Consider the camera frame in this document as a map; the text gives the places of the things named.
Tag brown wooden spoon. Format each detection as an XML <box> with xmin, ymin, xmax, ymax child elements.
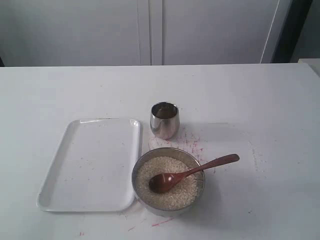
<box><xmin>148</xmin><ymin>153</ymin><xmax>240</xmax><ymax>194</ymax></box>

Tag steel cup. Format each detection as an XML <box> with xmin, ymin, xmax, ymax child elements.
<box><xmin>150</xmin><ymin>101</ymin><xmax>180</xmax><ymax>140</ymax></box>

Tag stainless steel rice bowl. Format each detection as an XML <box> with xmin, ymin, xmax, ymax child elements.
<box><xmin>131</xmin><ymin>147</ymin><xmax>205</xmax><ymax>217</ymax></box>

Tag uncooked white rice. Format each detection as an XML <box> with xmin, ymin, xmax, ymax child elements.
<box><xmin>136</xmin><ymin>156</ymin><xmax>198</xmax><ymax>210</ymax></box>

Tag white rectangular plastic tray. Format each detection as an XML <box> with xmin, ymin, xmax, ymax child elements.
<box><xmin>36</xmin><ymin>118</ymin><xmax>141</xmax><ymax>212</ymax></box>

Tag white cabinet doors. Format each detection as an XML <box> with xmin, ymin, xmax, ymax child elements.
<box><xmin>0</xmin><ymin>0</ymin><xmax>290</xmax><ymax>67</ymax></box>

